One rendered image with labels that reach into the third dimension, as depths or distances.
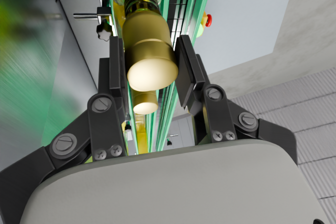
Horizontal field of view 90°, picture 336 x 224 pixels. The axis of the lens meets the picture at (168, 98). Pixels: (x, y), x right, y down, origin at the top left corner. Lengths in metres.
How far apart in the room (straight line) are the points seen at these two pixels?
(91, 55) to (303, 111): 3.41
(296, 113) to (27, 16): 3.53
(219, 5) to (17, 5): 0.76
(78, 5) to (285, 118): 3.35
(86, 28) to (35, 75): 0.27
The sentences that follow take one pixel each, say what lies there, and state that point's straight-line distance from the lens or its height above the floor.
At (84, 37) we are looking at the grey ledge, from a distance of 0.51.
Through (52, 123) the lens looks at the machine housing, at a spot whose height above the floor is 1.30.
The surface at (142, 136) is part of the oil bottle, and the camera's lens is 1.10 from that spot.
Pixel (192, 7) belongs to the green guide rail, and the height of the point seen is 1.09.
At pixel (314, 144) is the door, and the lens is 3.47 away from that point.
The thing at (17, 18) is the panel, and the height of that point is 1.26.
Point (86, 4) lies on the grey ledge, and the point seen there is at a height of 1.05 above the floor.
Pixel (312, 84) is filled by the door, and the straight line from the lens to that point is 3.90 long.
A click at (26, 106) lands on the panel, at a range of 0.22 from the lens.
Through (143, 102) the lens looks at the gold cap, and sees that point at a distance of 0.21.
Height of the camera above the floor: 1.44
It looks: 31 degrees down
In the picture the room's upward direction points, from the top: 168 degrees clockwise
